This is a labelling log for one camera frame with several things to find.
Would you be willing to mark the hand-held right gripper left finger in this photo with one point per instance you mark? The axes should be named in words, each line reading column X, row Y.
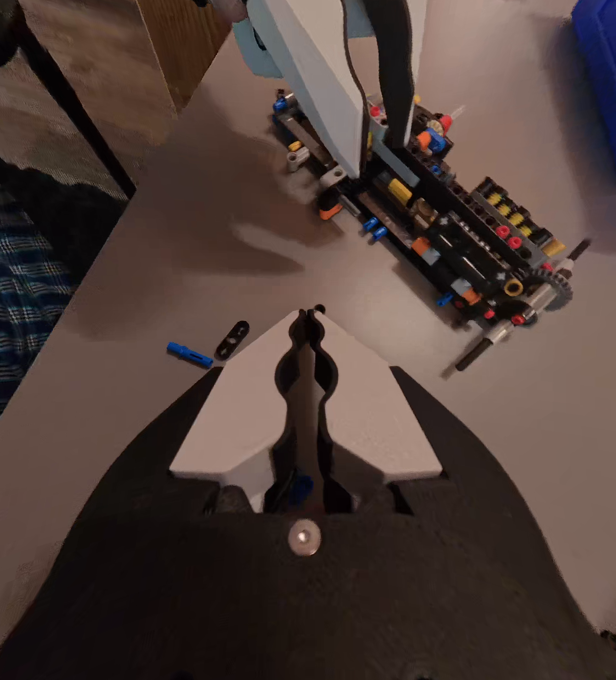
column 228, row 425

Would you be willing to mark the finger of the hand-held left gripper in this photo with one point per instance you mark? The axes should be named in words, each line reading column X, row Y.
column 313, row 63
column 393, row 63

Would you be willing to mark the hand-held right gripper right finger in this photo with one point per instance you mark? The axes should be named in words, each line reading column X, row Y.
column 382, row 425

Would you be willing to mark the small blue lego connector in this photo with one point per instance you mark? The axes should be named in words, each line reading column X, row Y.
column 301, row 487

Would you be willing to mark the short black lego beam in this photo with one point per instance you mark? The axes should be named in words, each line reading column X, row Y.
column 319, row 308
column 232, row 340

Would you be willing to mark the black lego technic model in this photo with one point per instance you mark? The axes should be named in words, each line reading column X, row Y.
column 446, row 228

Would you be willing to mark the long blue lego pin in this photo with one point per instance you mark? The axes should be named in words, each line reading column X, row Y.
column 190, row 355

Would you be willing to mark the person's left hand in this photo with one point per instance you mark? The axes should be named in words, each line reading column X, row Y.
column 228, row 8

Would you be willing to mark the black metal table leg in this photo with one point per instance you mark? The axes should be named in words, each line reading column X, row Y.
column 84, row 127

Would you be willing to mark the person's plaid shirt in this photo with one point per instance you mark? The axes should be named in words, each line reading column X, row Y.
column 5, row 318

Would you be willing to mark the person's dark trousers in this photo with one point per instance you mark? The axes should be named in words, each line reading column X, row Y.
column 63, row 212

